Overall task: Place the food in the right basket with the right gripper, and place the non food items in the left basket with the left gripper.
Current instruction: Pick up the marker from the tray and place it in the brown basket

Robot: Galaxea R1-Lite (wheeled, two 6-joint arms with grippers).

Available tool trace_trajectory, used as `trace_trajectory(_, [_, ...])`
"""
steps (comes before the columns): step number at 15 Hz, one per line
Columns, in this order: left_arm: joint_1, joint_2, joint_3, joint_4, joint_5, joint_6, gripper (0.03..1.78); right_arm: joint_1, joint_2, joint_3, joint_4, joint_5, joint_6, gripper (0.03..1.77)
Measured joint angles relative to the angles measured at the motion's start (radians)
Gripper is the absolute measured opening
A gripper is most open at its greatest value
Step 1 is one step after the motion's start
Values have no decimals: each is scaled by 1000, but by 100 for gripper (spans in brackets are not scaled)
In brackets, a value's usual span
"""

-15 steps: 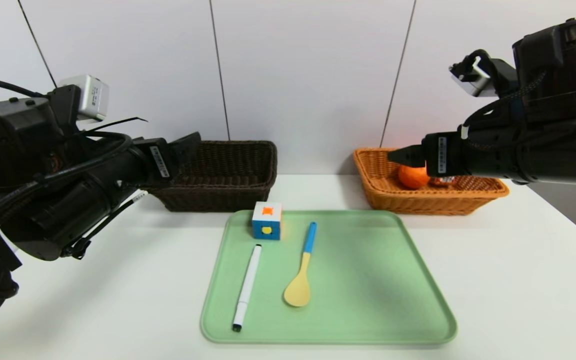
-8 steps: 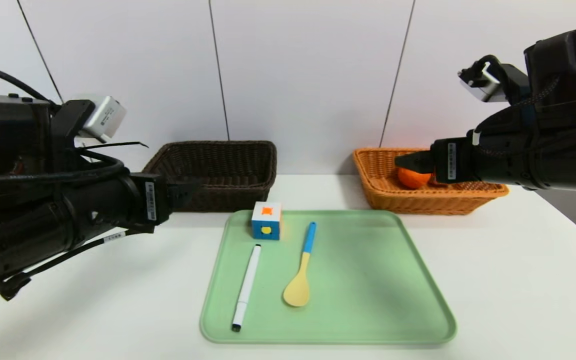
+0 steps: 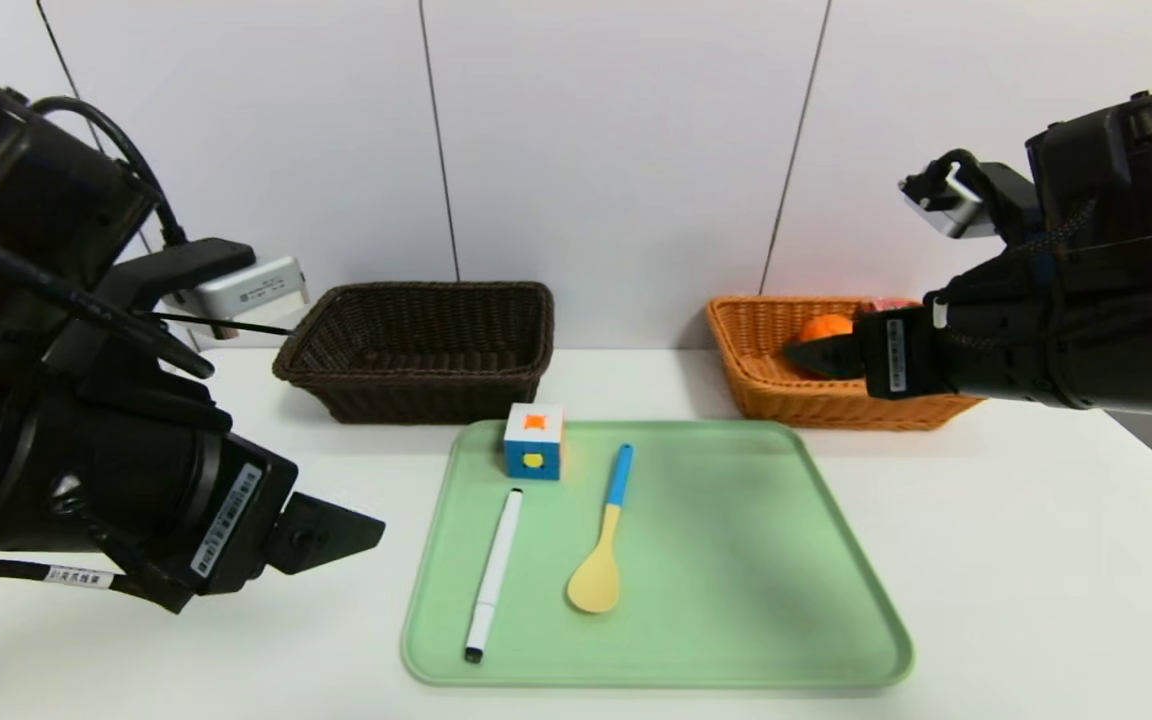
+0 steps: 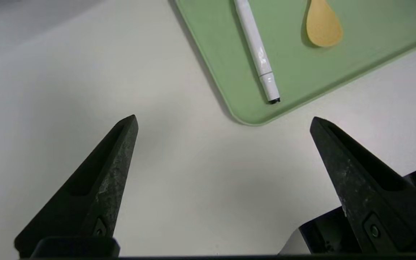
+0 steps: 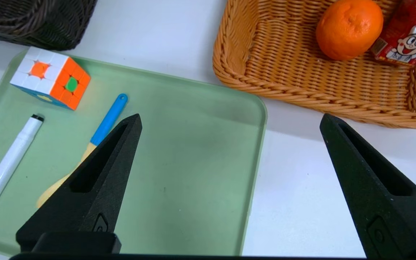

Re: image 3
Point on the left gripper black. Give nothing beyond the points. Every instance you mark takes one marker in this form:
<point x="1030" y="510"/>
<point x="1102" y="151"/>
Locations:
<point x="234" y="522"/>

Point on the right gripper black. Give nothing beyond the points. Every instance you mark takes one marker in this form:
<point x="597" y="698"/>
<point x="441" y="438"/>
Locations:
<point x="891" y="356"/>

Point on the orange fruit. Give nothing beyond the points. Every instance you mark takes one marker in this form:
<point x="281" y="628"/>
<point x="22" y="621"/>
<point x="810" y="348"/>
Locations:
<point x="826" y="328"/>

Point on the red milk carton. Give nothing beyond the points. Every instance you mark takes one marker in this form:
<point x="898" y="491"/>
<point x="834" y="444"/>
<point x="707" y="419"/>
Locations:
<point x="891" y="302"/>

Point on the white marker pen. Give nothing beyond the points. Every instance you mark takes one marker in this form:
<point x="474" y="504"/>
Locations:
<point x="494" y="570"/>

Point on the colourful puzzle cube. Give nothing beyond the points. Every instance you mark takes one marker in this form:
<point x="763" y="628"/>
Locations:
<point x="533" y="455"/>

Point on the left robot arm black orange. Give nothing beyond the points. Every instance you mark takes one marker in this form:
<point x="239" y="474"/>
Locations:
<point x="26" y="460"/>

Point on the orange wicker basket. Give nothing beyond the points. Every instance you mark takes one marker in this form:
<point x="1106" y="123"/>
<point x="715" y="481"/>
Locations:
<point x="796" y="405"/>

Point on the dark brown wicker basket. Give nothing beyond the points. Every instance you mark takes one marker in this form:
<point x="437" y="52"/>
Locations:
<point x="416" y="400"/>

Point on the thin black zip tie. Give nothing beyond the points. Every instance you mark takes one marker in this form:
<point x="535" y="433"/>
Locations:
<point x="236" y="325"/>

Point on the light green plastic tray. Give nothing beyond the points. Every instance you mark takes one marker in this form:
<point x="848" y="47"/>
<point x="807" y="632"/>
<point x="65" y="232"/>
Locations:
<point x="716" y="580"/>

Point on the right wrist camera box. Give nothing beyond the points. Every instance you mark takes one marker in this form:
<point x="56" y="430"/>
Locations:
<point x="956" y="195"/>

